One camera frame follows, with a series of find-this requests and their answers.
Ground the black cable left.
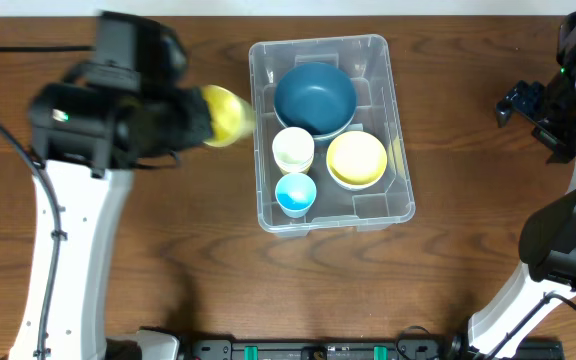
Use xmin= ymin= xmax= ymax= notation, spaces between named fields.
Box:
xmin=0 ymin=44 xmax=94 ymax=360

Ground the cream large bowl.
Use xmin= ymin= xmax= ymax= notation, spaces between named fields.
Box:
xmin=273 ymin=109 xmax=355 ymax=141

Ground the black cable right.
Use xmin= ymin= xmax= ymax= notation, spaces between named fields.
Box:
xmin=395 ymin=292 xmax=576 ymax=360

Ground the white plastic cup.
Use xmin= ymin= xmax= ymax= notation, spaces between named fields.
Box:
xmin=272 ymin=127 xmax=315 ymax=167

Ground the pink plastic cup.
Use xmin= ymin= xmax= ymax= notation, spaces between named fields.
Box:
xmin=278 ymin=163 xmax=311 ymax=174

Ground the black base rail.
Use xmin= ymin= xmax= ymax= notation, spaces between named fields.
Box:
xmin=190 ymin=335 xmax=567 ymax=360

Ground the light blue plastic cup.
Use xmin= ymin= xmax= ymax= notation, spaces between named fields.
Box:
xmin=275 ymin=173 xmax=317 ymax=218

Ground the white small bowl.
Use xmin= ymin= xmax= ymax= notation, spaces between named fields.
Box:
xmin=330 ymin=173 xmax=381 ymax=191

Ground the yellow plastic cup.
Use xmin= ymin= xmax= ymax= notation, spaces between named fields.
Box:
xmin=201 ymin=85 xmax=256 ymax=148

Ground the black cable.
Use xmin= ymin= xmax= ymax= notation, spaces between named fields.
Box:
xmin=395 ymin=292 xmax=576 ymax=360
xmin=0 ymin=44 xmax=94 ymax=360

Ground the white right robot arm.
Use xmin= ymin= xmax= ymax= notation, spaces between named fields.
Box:
xmin=449 ymin=11 xmax=576 ymax=359

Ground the dark blue bowl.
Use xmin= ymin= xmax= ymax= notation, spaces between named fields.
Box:
xmin=313 ymin=125 xmax=352 ymax=146
xmin=273 ymin=62 xmax=358 ymax=114

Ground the clear plastic storage bin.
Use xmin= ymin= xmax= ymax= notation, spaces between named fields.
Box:
xmin=249 ymin=34 xmax=416 ymax=237

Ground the dark blue top bowl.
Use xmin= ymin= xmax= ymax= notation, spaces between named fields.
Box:
xmin=273 ymin=62 xmax=358 ymax=114

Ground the dark blue bottom bowl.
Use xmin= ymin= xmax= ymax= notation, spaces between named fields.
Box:
xmin=313 ymin=125 xmax=352 ymax=146

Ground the yellow bowl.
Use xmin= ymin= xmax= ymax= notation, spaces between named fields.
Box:
xmin=326 ymin=131 xmax=388 ymax=185

